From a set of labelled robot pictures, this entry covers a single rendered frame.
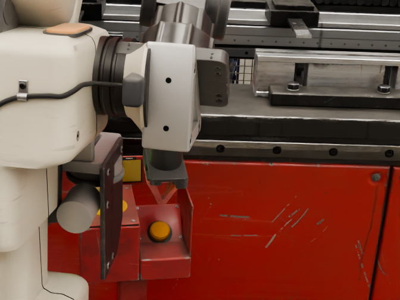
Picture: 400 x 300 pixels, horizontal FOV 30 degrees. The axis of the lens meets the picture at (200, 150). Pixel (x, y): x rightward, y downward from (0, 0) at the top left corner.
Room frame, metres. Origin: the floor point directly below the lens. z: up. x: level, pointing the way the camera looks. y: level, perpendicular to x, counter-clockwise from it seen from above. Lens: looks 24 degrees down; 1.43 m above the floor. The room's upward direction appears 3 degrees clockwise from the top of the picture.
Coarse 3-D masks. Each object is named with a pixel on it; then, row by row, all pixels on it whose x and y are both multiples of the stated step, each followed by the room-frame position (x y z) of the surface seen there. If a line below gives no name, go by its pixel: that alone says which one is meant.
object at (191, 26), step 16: (160, 16) 0.80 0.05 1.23; (176, 16) 0.79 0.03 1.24; (192, 16) 0.80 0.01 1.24; (208, 16) 0.82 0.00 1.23; (144, 32) 0.79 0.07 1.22; (160, 32) 0.77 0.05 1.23; (176, 32) 0.77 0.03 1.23; (192, 32) 0.77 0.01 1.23; (208, 32) 0.81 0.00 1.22; (128, 48) 0.75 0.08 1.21; (208, 48) 0.75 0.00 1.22; (208, 64) 0.74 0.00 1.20; (224, 64) 0.74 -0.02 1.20; (208, 80) 0.76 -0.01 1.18; (224, 80) 0.75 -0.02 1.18; (208, 96) 0.77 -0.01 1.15; (224, 96) 0.77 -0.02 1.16
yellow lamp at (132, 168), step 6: (126, 162) 1.29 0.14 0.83; (132, 162) 1.30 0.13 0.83; (138, 162) 1.30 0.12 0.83; (126, 168) 1.29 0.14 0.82; (132, 168) 1.30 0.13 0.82; (138, 168) 1.30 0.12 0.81; (126, 174) 1.29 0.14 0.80; (132, 174) 1.30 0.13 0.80; (138, 174) 1.30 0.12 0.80; (126, 180) 1.29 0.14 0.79; (132, 180) 1.30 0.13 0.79; (138, 180) 1.30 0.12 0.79
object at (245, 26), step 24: (96, 24) 1.81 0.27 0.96; (120, 24) 1.82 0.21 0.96; (240, 24) 1.84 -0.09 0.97; (264, 24) 1.84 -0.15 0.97; (336, 24) 1.85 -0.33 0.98; (360, 24) 1.85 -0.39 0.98; (384, 24) 1.85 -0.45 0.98; (216, 48) 1.83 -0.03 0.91; (240, 48) 1.84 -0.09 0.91; (264, 48) 1.84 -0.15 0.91; (288, 48) 1.85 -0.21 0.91; (312, 48) 1.85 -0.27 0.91; (336, 48) 1.85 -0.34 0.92; (360, 48) 1.85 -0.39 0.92; (384, 48) 1.85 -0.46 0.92
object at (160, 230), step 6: (156, 222) 1.24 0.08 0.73; (162, 222) 1.24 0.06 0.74; (150, 228) 1.22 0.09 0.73; (156, 228) 1.22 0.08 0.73; (162, 228) 1.23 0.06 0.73; (168, 228) 1.23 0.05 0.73; (150, 234) 1.22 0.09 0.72; (156, 234) 1.21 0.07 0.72; (162, 234) 1.22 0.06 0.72; (168, 234) 1.22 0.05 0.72; (162, 240) 1.21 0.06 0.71
